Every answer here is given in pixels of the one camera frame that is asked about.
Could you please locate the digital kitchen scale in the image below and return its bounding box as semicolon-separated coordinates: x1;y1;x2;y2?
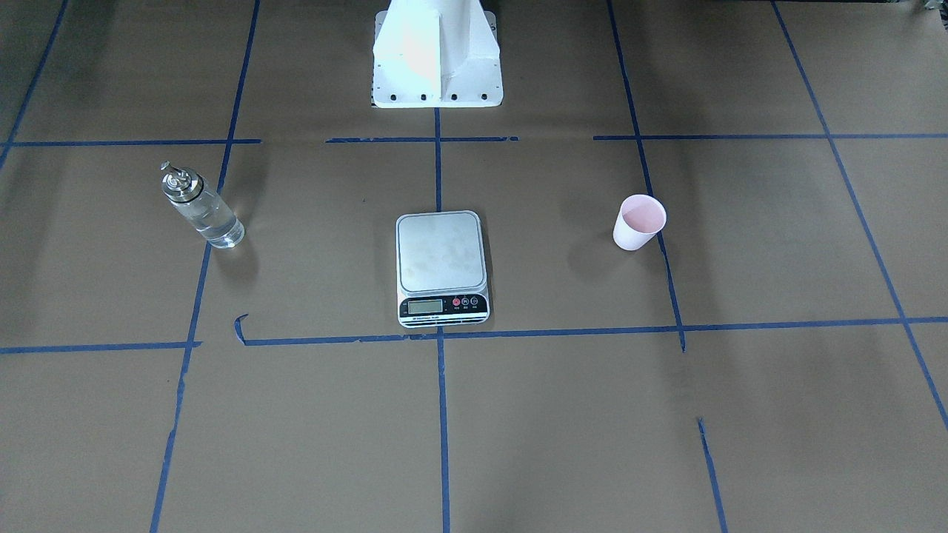
394;210;491;329

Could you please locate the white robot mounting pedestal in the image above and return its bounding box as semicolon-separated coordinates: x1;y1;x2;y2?
370;1;504;109

